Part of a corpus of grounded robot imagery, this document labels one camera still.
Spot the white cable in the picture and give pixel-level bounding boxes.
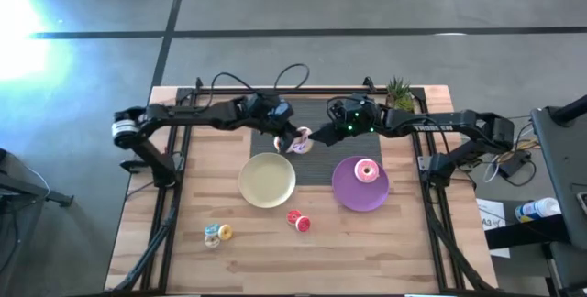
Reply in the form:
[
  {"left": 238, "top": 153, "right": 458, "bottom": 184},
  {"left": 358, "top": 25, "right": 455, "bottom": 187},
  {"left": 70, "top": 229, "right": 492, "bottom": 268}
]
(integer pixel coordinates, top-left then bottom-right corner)
[{"left": 482, "top": 153, "right": 502, "bottom": 184}]

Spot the pink toy donut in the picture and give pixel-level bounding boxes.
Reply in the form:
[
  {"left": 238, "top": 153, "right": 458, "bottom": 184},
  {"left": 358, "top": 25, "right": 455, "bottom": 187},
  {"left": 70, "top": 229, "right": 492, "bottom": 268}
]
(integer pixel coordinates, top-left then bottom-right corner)
[{"left": 353, "top": 158, "right": 382, "bottom": 184}]

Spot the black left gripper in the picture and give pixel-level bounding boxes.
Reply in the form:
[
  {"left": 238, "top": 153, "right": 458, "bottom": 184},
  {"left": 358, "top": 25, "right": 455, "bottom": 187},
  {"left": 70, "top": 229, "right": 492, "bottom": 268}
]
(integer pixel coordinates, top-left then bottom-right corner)
[{"left": 241, "top": 93, "right": 309, "bottom": 154}]

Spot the black cable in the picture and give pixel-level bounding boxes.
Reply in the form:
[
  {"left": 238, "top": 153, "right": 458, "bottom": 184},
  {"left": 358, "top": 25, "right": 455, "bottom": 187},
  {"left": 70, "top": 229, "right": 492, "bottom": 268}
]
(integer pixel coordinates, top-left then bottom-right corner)
[
  {"left": 273, "top": 62, "right": 311, "bottom": 93},
  {"left": 206, "top": 71, "right": 258, "bottom": 111}
]

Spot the pale yellow plate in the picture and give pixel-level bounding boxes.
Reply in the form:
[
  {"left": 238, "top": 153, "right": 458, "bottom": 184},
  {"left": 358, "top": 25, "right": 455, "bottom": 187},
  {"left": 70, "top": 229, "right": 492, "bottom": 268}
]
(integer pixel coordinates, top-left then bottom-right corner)
[{"left": 237, "top": 151, "right": 297, "bottom": 210}]

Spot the small green potted plant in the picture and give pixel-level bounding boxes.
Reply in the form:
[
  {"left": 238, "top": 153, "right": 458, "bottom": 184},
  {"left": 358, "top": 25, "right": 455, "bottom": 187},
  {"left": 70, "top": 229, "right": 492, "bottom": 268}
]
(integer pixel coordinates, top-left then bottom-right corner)
[{"left": 385, "top": 76, "right": 416, "bottom": 113}]

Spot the white striped toy donut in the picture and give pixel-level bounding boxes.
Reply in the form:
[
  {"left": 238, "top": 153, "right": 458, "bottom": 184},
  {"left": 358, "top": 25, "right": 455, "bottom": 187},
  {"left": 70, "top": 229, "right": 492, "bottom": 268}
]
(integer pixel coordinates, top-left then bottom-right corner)
[{"left": 273, "top": 126, "right": 316, "bottom": 156}]

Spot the white spray can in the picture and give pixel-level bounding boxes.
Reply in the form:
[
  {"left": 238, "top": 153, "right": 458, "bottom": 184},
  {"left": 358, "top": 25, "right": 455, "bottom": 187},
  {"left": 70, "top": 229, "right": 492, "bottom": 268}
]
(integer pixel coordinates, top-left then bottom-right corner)
[{"left": 515, "top": 196, "right": 562, "bottom": 224}]

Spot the white paper sheet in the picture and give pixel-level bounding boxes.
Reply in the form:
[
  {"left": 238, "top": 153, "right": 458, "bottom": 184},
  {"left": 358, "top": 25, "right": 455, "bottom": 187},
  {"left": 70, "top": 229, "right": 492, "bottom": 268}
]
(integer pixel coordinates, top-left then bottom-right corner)
[{"left": 475, "top": 197, "right": 512, "bottom": 259}]

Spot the purple plate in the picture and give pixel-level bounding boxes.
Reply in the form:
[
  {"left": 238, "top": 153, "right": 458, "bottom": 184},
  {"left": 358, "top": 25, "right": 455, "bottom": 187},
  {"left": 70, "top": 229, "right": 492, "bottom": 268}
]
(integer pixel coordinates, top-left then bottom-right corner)
[{"left": 331, "top": 155, "right": 391, "bottom": 213}]

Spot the black aluminium frame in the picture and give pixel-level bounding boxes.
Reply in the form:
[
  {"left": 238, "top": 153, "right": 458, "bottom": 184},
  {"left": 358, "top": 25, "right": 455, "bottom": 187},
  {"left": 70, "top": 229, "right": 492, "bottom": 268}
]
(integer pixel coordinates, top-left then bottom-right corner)
[{"left": 107, "top": 76, "right": 500, "bottom": 297}]

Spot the black power adapter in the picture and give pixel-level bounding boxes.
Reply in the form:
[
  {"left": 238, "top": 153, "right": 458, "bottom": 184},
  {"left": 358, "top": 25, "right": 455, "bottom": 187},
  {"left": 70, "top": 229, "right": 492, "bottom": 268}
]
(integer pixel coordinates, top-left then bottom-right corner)
[{"left": 498, "top": 149, "right": 534, "bottom": 178}]

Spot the dark grey ribbed mat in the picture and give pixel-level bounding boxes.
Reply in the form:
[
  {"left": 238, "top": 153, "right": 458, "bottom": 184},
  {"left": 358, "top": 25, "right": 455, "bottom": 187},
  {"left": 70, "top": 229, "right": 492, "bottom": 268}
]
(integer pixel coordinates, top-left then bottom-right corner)
[{"left": 249, "top": 98, "right": 383, "bottom": 187}]

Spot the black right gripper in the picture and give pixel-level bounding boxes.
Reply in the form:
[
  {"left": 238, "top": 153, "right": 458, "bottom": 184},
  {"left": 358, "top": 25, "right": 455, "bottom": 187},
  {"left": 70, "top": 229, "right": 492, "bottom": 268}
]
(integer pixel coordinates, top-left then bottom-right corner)
[{"left": 307, "top": 93, "right": 386, "bottom": 148}]

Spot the black stand leg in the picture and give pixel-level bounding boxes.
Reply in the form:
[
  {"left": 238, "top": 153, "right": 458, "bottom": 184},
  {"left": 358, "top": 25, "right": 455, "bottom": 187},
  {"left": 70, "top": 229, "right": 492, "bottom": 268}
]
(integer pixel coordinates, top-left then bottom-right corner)
[{"left": 0, "top": 148, "right": 75, "bottom": 209}]

